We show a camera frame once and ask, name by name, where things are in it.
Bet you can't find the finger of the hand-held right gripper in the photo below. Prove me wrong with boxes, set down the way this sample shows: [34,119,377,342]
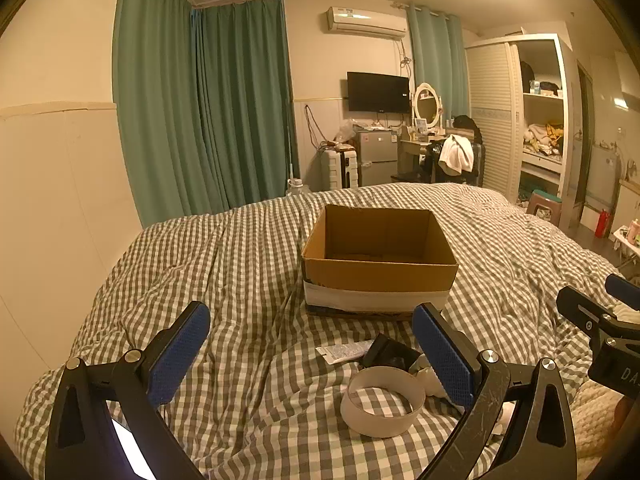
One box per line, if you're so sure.
[556,286,621,343]
[604,273,640,307]

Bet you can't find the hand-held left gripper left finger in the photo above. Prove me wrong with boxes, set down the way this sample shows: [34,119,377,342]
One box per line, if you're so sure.
[45,301,211,480]

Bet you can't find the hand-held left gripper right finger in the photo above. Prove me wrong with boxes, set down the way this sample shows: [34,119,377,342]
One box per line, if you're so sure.
[412,302,584,480]

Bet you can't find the black pouch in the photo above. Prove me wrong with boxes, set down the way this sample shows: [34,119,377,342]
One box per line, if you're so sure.
[361,334,422,374]

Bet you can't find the white tape roll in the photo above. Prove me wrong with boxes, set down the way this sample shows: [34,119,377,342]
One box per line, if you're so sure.
[341,366,426,439]

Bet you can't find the brown cardboard box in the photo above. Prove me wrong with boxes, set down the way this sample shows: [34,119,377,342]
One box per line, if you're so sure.
[301,204,460,319]

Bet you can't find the person's right forearm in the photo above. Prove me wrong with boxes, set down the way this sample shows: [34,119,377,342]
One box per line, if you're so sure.
[614,394,640,432]

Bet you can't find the cream fleece blanket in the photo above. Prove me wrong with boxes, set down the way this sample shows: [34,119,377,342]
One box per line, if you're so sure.
[570,379,640,462]

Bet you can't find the green checked blanket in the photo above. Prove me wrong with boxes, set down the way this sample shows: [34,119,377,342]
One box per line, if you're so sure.
[14,182,640,480]

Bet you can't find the plastic stool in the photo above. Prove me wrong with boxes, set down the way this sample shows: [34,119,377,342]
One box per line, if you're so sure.
[529,188,564,224]

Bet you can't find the white appliance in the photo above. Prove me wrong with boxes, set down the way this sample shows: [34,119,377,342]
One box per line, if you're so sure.
[589,141,621,207]

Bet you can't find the pile of clothes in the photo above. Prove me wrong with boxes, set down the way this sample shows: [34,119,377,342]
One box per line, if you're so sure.
[522,121,566,157]

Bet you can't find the dark suitcase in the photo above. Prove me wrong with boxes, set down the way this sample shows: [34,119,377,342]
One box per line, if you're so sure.
[470,142,487,187]

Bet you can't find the black chair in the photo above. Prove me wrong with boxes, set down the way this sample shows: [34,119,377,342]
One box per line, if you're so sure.
[423,141,482,187]

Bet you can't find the white towel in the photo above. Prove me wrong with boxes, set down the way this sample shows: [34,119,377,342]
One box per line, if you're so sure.
[438,134,475,174]

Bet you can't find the white wardrobe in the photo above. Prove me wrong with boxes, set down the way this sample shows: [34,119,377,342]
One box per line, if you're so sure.
[464,33,577,229]

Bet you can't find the black bag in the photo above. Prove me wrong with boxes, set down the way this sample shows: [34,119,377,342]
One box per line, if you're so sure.
[452,114,484,144]

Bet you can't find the white dressing table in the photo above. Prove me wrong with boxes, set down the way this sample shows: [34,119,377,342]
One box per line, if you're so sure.
[398,132,451,182]

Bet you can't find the grey small fridge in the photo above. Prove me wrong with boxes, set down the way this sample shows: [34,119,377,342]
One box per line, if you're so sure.
[353,127,400,189]

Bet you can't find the white suitcase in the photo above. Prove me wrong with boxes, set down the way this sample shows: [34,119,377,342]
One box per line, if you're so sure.
[319,147,360,191]

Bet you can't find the teal curtain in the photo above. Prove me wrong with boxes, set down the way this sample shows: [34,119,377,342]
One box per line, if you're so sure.
[113,0,202,217]
[191,0,301,210]
[405,5,471,128]

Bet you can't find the white oval vanity mirror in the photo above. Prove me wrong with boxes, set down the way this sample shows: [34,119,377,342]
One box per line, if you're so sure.
[412,82,445,129]

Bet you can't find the white air conditioner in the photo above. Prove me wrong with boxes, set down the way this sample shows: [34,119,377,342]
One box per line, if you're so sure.
[326,6,407,41]

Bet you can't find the wall cable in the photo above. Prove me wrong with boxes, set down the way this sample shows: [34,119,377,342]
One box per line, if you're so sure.
[304,102,327,152]

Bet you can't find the black wall television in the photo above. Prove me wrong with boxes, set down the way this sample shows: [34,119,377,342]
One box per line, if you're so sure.
[346,71,410,115]

